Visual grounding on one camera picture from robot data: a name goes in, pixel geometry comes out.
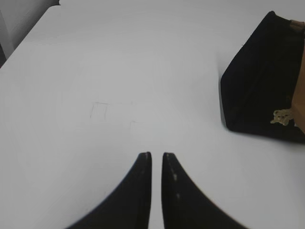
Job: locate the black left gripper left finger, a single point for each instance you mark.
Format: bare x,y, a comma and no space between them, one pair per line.
129,205

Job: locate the black tote bag tan handles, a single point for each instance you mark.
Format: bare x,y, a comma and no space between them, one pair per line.
258,85

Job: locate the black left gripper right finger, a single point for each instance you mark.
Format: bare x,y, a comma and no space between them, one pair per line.
184,205

